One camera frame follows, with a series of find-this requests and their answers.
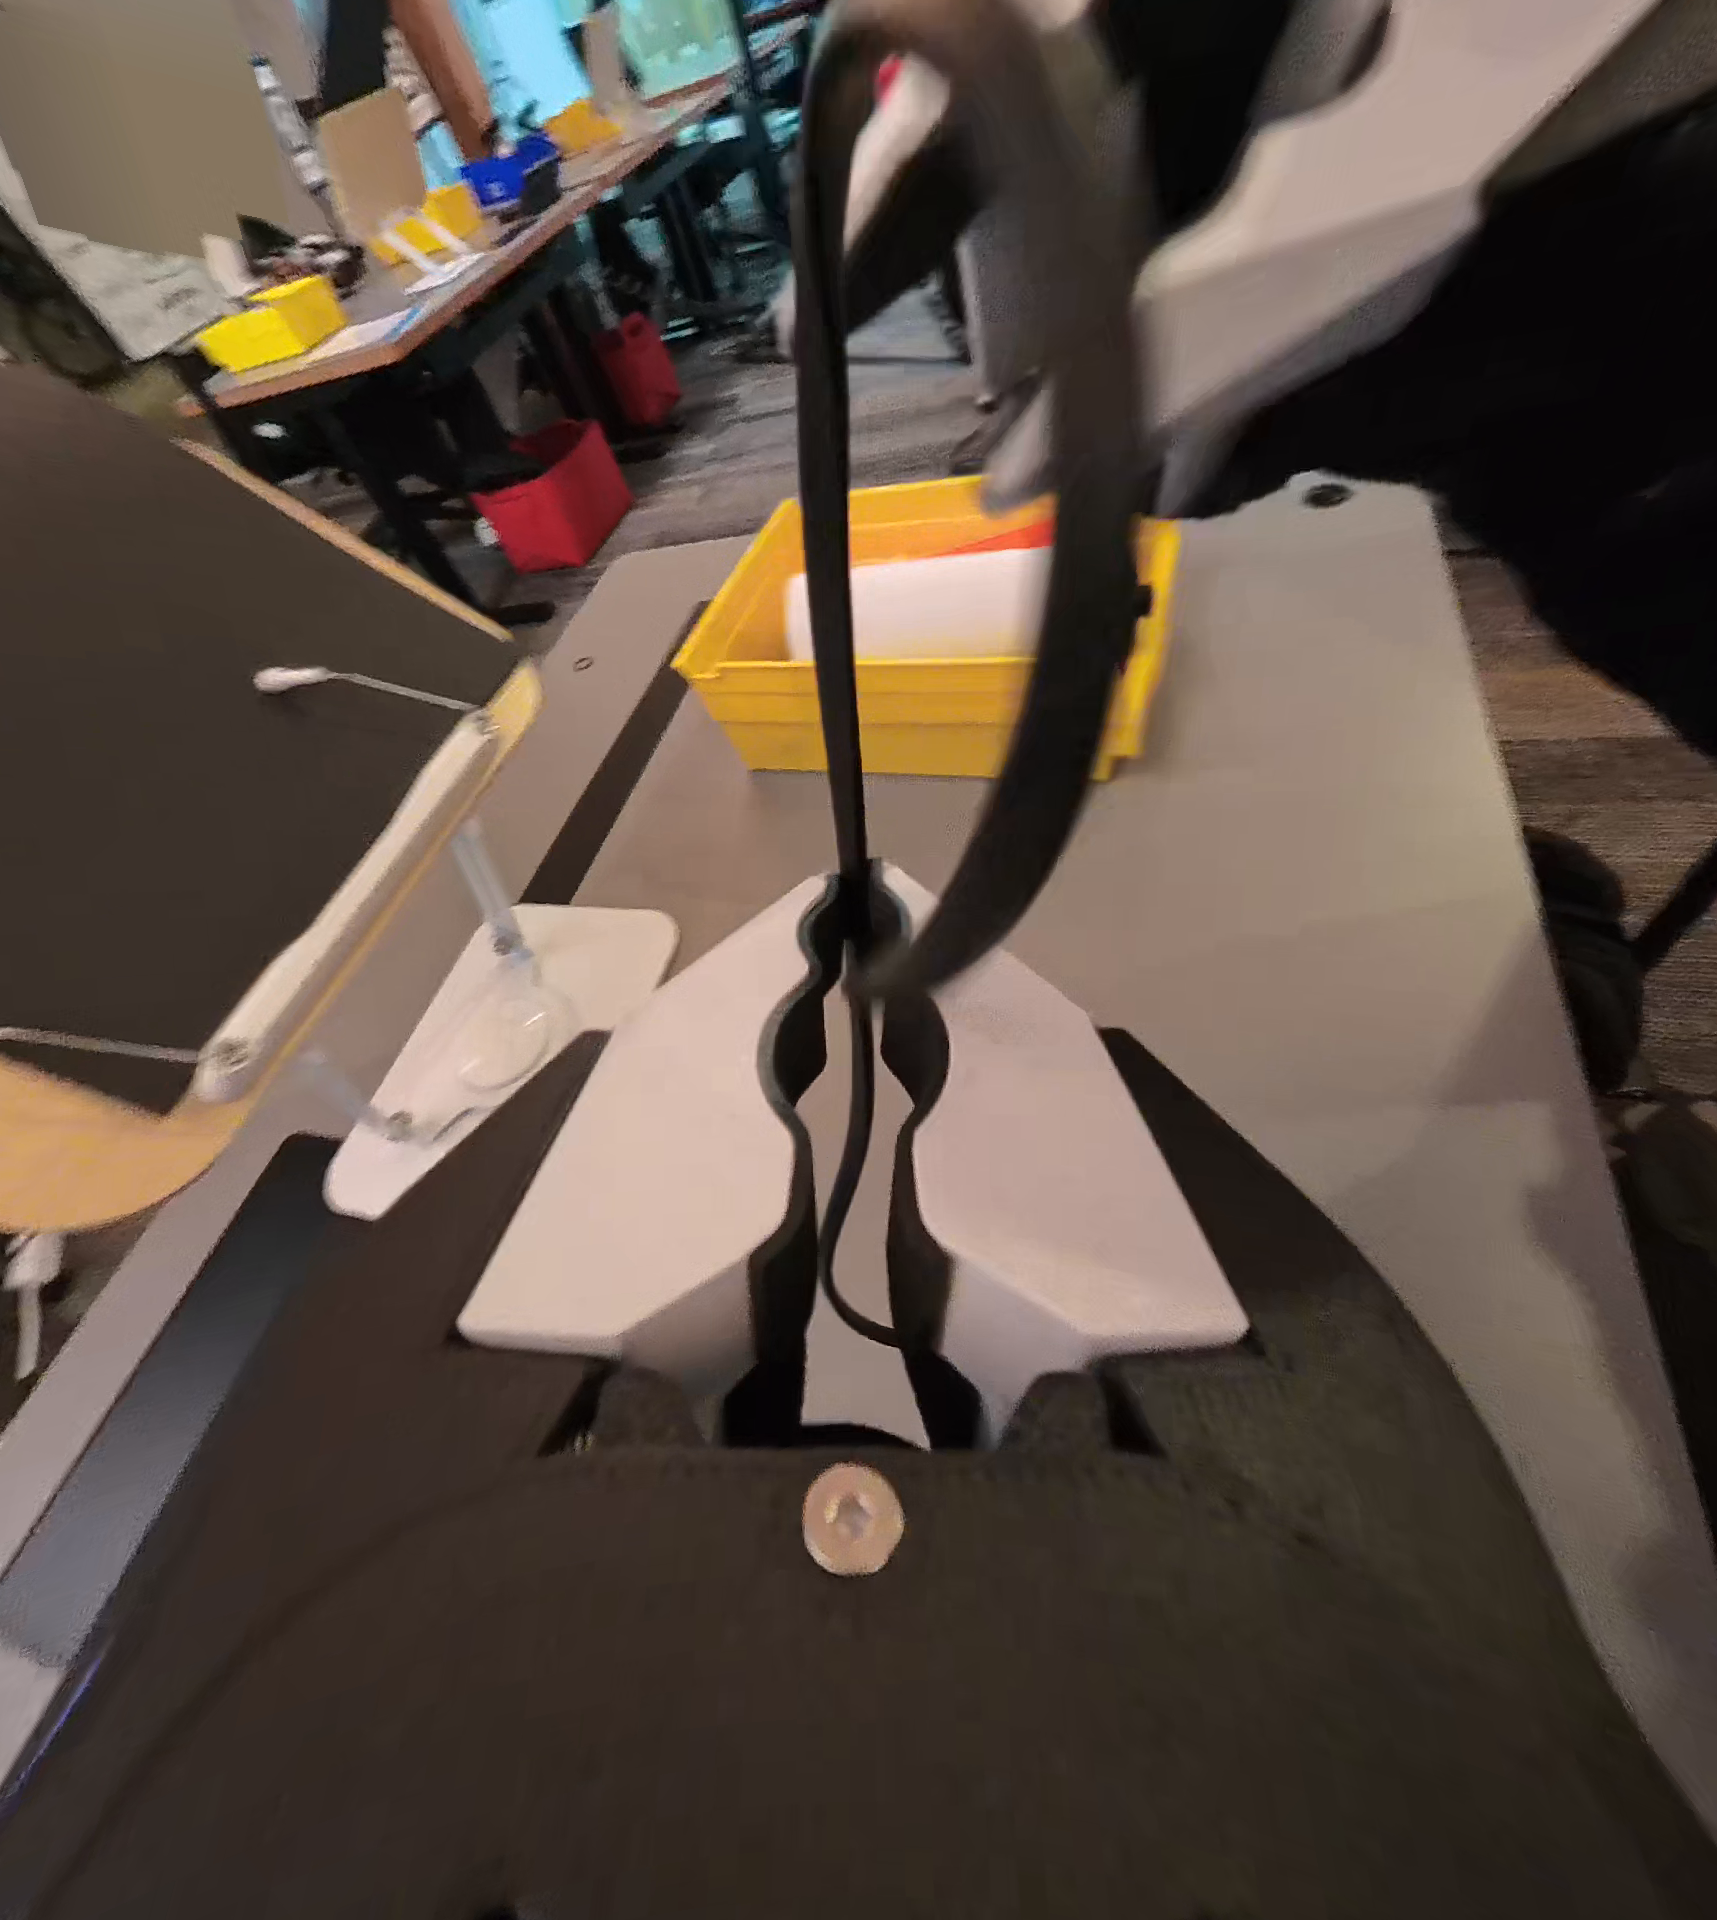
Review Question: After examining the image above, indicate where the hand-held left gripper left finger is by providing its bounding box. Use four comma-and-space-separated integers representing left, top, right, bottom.
460, 876, 839, 1413

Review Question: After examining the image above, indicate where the wooden board with black mat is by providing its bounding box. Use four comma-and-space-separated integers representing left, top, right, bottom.
0, 330, 544, 1239

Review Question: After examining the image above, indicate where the red plastic bin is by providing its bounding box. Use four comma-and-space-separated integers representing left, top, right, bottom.
469, 421, 638, 573

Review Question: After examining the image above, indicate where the yellow plastic bin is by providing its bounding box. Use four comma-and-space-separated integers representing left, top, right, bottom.
673, 475, 1184, 789

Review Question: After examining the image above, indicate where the small blue bin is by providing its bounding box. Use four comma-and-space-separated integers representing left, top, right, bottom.
463, 131, 567, 212

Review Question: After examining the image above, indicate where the white board stand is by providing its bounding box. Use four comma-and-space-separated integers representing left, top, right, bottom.
199, 721, 681, 1225

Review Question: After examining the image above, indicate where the long wooden desk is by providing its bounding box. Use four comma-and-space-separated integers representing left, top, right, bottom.
185, 77, 747, 602

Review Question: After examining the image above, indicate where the white cable tie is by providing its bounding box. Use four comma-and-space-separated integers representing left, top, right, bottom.
253, 661, 485, 722

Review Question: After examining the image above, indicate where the white roll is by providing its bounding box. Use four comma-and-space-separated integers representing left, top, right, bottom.
780, 540, 1064, 668

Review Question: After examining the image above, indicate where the person's right forearm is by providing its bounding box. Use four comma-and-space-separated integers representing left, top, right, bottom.
1446, 60, 1717, 806

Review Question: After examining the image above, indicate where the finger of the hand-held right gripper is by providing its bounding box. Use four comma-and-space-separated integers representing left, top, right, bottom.
979, 0, 1677, 512

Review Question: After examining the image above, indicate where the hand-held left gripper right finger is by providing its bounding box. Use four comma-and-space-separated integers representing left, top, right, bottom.
882, 871, 1253, 1413

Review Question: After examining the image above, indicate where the small yellow bin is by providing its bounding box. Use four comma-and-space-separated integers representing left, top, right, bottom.
193, 276, 350, 375

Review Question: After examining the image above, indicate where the thin black cable loop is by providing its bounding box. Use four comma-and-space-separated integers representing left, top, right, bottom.
793, 0, 1160, 1358

